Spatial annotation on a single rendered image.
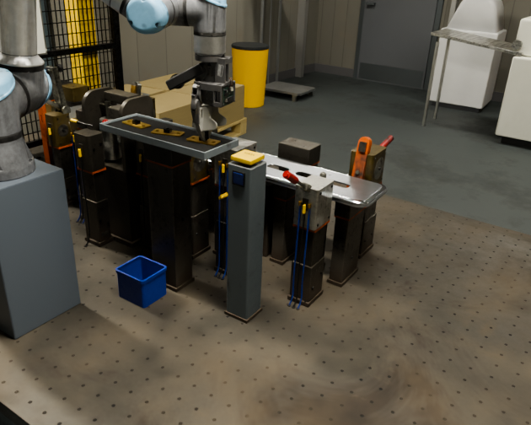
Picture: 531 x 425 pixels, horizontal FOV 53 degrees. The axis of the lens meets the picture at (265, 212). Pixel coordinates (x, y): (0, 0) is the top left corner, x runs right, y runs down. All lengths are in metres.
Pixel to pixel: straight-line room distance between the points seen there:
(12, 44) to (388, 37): 6.86
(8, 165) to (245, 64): 4.93
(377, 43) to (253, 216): 6.83
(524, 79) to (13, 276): 4.95
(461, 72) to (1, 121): 5.99
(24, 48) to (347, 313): 1.07
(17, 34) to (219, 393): 0.95
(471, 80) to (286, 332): 5.66
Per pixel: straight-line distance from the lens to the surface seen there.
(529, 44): 5.72
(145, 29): 1.16
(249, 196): 1.29
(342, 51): 8.34
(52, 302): 1.54
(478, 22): 6.81
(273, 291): 1.60
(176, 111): 4.36
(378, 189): 1.58
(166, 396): 1.28
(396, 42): 7.93
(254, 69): 6.15
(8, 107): 1.36
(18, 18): 1.44
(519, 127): 5.74
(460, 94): 6.90
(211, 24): 1.28
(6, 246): 1.39
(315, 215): 1.40
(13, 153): 1.38
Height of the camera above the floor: 1.60
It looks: 26 degrees down
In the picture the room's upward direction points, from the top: 3 degrees clockwise
